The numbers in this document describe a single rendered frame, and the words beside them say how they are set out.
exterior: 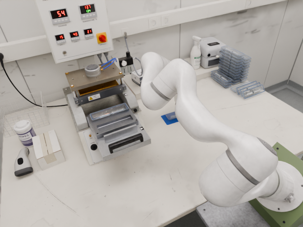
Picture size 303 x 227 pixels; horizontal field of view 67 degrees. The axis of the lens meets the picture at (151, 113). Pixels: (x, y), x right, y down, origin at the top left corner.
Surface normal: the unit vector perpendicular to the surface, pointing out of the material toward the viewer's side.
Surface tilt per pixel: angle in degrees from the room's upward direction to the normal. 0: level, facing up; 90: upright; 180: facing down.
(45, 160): 89
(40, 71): 90
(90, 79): 0
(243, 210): 0
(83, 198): 0
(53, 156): 89
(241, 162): 49
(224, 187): 59
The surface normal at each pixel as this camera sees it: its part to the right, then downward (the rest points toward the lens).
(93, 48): 0.43, 0.54
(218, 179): -0.58, -0.15
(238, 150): -0.79, -0.24
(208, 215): -0.06, -0.78
